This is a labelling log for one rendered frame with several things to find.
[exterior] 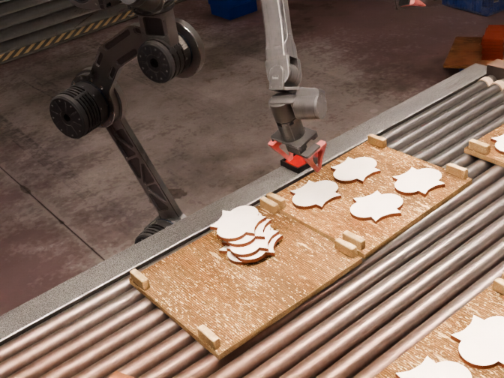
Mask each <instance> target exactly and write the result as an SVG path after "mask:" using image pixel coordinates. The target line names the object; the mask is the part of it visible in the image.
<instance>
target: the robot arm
mask: <svg viewBox="0 0 504 378"><path fill-rule="evenodd" d="M260 1H261V7H262V17H263V23H264V29H265V55H266V61H265V68H266V74H267V78H268V81H269V90H271V91H275V92H280V93H276V94H275V95H272V96H271V98H270V99H269V101H268V104H269V106H270V109H271V112H272V114H273V116H274V120H275V122H276V124H277V127H278V130H277V131H276V132H275V133H273V134H272V135H271V141H270V142H269V143H268V145H269V146H270V147H271V148H273V149H274V150H275V151H276V152H278V153H279V154H280V155H282V156H283V157H284V158H286V159H287V160H288V161H289V162H290V161H291V160H292V159H293V154H296V155H299V156H302V158H303V159H304V160H305V161H306V162H307V163H308V164H309V165H310V166H311V167H312V168H313V169H314V170H315V171H316V172H317V173H318V172H319V171H320V170H321V168H322V162H323V155H324V152H325V150H326V145H327V144H326V141H323V140H320V141H319V142H318V143H317V144H316V143H314V144H313V145H312V146H311V147H310V148H308V149H307V150H306V148H307V145H306V144H307V143H308V142H309V141H310V140H315V139H316V138H317V137H318V135H317V132H316V131H315V130H311V129H310V128H307V127H303V124H302V121H301V119H324V118H325V116H326V112H327V102H326V93H325V91H324V90H322V89H320V88H314V87H313V88H305V87H299V84H300V82H301V81H302V69H301V63H300V59H298V57H297V51H296V45H295V43H294V40H293V33H292V29H291V23H290V12H289V7H288V1H287V0H260ZM98 2H99V5H100V9H102V10H108V9H110V8H112V7H114V6H116V5H118V4H120V3H122V2H123V3H124V4H126V5H127V9H129V10H130V9H131V7H133V8H136V11H137V12H139V13H141V14H142V13H143V11H148V12H151V13H154V12H157V11H159V10H160V9H161V8H162V7H163V6H164V2H165V0H98ZM282 143H283V144H285V145H286V149H287V151H288V152H289V155H288V154H286V153H285V152H284V151H283V150H282V149H281V148H279V146H280V145H281V144H282ZM317 152H318V165H316V164H315V163H314V161H313V159H314V155H315V154H316V153H317Z"/></svg>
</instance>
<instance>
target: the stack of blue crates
mask: <svg viewBox="0 0 504 378"><path fill-rule="evenodd" d="M208 3H209V4H210V7H211V14H213V15H215V16H218V17H222V18H224V19H227V20H234V19H235V18H238V17H242V16H244V15H246V14H250V13H253V12H255V11H257V0H208Z"/></svg>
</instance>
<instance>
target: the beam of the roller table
mask: <svg viewBox="0 0 504 378"><path fill-rule="evenodd" d="M486 74H487V66H485V65H482V64H477V63H475V64H473V65H471V66H469V67H467V68H465V69H464V70H462V71H460V72H458V73H456V74H454V75H452V76H450V77H449V78H447V79H444V80H443V81H441V82H439V83H437V84H436V85H433V86H431V87H430V88H428V89H426V90H424V91H422V92H420V93H418V94H417V95H415V96H413V97H411V98H409V99H407V100H405V101H404V102H402V103H399V104H398V105H396V106H394V107H392V108H391V109H388V110H386V111H385V112H382V113H381V114H379V115H377V116H375V117H373V118H371V119H370V120H368V121H366V122H364V123H362V124H360V125H359V126H357V127H354V128H353V129H351V130H348V131H347V132H346V133H343V134H341V135H340V136H337V137H335V138H334V139H332V140H330V141H328V142H327V143H326V144H327V145H326V147H325V152H324V155H323V157H322V167H324V166H325V165H326V164H328V163H330V162H332V161H333V160H335V159H337V158H339V157H340V156H342V155H344V154H346V153H347V152H349V151H351V150H352V149H354V148H356V147H357V146H360V145H361V144H362V143H365V142H366V141H368V135H369V134H373V135H377V136H381V135H383V134H384V133H386V132H388V131H390V130H391V129H393V128H396V127H397V126H398V125H401V124H403V123H404V122H406V121H408V120H410V119H411V118H413V117H415V116H417V115H418V114H420V113H423V112H424V111H425V110H428V109H430V108H431V107H433V106H435V105H437V104H438V103H440V102H442V101H444V100H445V99H447V98H450V97H451V96H452V95H455V94H457V93H458V92H460V91H462V90H464V89H465V88H467V87H469V86H471V85H472V84H474V83H477V81H478V80H480V79H481V78H483V77H486ZM313 172H315V170H314V169H313V168H312V167H310V168H308V169H306V170H305V171H303V172H300V173H299V174H298V173H296V172H293V171H292V170H290V169H287V168H286V167H284V166H281V167H279V168H277V169H276V170H274V171H272V172H270V173H268V174H266V175H264V176H263V177H261V178H258V179H257V180H255V181H253V182H251V183H250V184H247V185H245V186H244V187H241V188H240V189H238V190H236V191H234V192H232V193H230V194H229V195H227V196H225V197H223V198H221V199H219V200H218V201H216V202H213V203H212V204H210V205H207V206H206V207H205V208H202V209H200V210H199V211H196V212H194V213H193V214H191V215H189V216H187V217H185V218H183V219H182V220H180V221H178V222H176V223H174V224H172V225H170V226H168V227H167V228H165V229H162V230H161V231H159V232H157V233H155V234H154V235H151V236H149V237H148V238H146V239H144V240H142V241H140V242H138V243H136V244H135V245H133V246H131V247H129V248H127V249H125V250H123V251H122V252H120V253H117V254H116V255H114V256H112V257H110V258H109V259H106V260H104V261H103V262H100V263H99V264H97V265H95V266H93V267H91V268H89V269H88V270H86V271H84V272H82V273H80V274H78V275H77V276H75V277H72V278H71V279H69V280H66V281H65V282H64V283H61V284H59V285H58V286H55V287H53V288H52V289H50V290H48V291H46V292H44V293H42V294H40V295H39V296H37V297H35V298H33V299H31V300H29V301H27V302H26V303H24V304H21V305H20V306H18V307H16V308H14V309H13V310H10V311H8V312H7V313H5V314H3V315H1V316H0V346H1V345H3V344H6V343H7V342H8V341H11V340H13V339H14V338H16V337H18V336H20V335H21V334H23V333H25V332H27V331H28V330H30V329H33V328H34V327H35V326H38V325H40V324H41V323H43V322H45V321H47V320H48V319H50V318H52V317H54V316H55V315H57V314H60V313H61V312H62V311H65V310H67V309H68V308H70V307H72V306H74V305H75V304H77V303H79V302H81V301H82V300H84V299H87V298H88V297H90V296H92V295H94V294H95V293H97V292H99V291H101V290H103V289H104V288H106V287H108V286H110V285H111V284H114V283H115V282H117V281H119V280H121V279H122V278H124V277H126V276H128V275H130V271H131V270H133V269H136V270H139V269H141V268H142V267H144V266H146V265H148V264H149V263H152V262H153V261H155V260H157V259H159V258H160V257H162V256H164V255H166V254H168V253H169V252H171V251H173V250H175V249H176V248H179V247H180V246H182V245H184V244H186V243H188V242H189V241H191V240H193V239H195V238H196V237H198V236H201V235H202V234H203V233H206V232H208V231H209V230H210V226H211V225H212V224H215V223H216V222H217V221H218V220H219V219H220V218H221V216H222V213H223V212H222V210H224V211H229V212H231V211H232V210H233V209H234V208H237V207H239V206H255V205H256V204H257V203H260V198H262V197H266V198H267V196H266V194H267V193H269V192H272V193H273V194H276V193H277V192H279V191H282V190H283V189H285V188H287V187H289V186H290V185H292V184H294V183H296V182H297V181H299V180H301V179H303V178H304V177H306V176H308V175H310V174H311V173H313Z"/></svg>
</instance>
